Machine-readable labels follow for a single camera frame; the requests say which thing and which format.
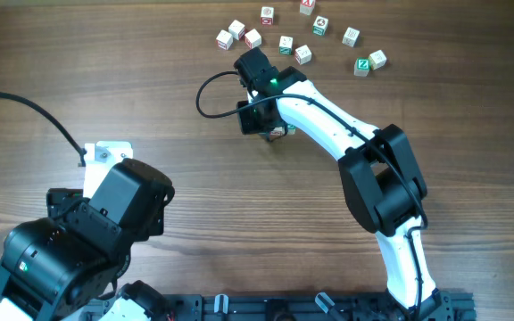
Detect red-edged white block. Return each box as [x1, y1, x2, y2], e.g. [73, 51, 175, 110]
[228, 20, 245, 40]

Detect green Z block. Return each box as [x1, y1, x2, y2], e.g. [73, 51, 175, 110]
[353, 58, 370, 77]

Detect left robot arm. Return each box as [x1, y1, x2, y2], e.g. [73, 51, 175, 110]
[0, 159, 175, 320]

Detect green ladybug block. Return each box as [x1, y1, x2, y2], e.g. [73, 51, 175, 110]
[312, 16, 328, 36]

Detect plain number one block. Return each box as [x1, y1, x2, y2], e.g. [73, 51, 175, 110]
[294, 45, 312, 65]

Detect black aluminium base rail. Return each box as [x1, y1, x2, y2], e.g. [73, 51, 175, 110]
[159, 291, 477, 321]

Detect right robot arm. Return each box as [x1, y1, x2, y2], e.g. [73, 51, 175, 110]
[234, 48, 436, 319]

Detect blue K block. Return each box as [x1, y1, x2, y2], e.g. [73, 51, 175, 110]
[342, 27, 360, 47]

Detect red X block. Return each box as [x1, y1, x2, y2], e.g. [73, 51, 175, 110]
[300, 0, 316, 16]

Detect red Z white block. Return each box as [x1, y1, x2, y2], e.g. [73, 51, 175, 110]
[216, 29, 234, 50]

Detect green letter block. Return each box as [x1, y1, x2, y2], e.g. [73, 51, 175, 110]
[287, 125, 296, 135]

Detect yellow turtle block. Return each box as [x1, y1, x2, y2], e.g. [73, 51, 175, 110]
[369, 50, 387, 70]

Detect red animal sketch block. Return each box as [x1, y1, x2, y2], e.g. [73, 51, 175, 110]
[245, 29, 262, 49]

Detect red Q block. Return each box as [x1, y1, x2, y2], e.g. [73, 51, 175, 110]
[261, 6, 274, 25]

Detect green N block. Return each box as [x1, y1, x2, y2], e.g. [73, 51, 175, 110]
[278, 36, 293, 55]

